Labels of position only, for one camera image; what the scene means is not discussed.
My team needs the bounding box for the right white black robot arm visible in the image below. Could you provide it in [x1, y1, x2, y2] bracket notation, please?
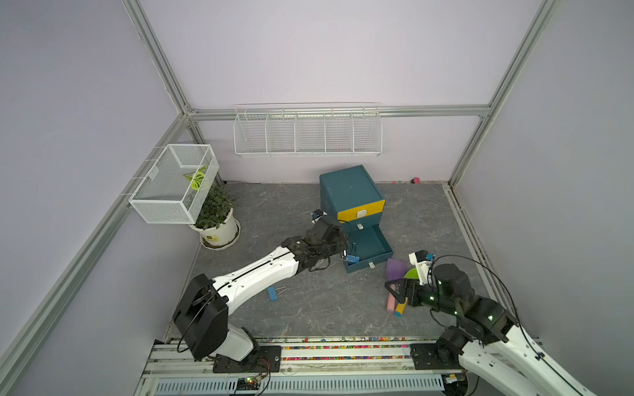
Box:
[385, 262, 592, 395]

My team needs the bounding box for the green toy shovel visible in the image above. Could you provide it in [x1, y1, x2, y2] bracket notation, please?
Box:
[394, 268, 419, 317]

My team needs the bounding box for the teal drawer cabinet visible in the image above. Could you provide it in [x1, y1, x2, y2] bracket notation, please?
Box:
[319, 165, 386, 239]

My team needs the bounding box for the purple toy shovel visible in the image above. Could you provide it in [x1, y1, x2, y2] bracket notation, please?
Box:
[386, 258, 409, 314]

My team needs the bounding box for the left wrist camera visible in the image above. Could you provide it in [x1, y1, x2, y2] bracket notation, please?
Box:
[311, 209, 327, 223]

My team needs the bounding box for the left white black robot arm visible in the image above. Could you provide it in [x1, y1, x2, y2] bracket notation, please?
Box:
[172, 215, 349, 373]

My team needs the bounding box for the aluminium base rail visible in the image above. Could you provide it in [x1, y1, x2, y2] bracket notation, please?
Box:
[133, 336, 556, 396]

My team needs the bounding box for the green leaf toy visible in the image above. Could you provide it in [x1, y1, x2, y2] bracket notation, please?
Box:
[184, 166, 207, 191]

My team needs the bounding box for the teal drawer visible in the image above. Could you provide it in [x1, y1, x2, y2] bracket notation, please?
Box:
[344, 225, 394, 273]
[340, 213, 382, 239]

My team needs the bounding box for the yellow top drawer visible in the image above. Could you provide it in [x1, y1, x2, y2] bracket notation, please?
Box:
[337, 199, 386, 222]

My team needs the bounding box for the teal bottom drawer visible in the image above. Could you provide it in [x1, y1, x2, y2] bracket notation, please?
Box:
[344, 225, 394, 273]

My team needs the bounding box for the white wire basket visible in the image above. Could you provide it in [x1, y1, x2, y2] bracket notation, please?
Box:
[129, 144, 219, 224]

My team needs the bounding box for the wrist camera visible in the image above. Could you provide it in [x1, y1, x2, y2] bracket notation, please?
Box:
[311, 209, 327, 223]
[405, 249, 434, 285]

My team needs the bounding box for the white wire wall shelf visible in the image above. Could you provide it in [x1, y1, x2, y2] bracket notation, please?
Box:
[233, 102, 383, 157]

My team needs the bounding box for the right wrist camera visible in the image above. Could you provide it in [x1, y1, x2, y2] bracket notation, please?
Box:
[405, 249, 434, 285]

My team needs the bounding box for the potted green plant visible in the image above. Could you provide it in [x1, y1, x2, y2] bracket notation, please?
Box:
[189, 185, 240, 250]

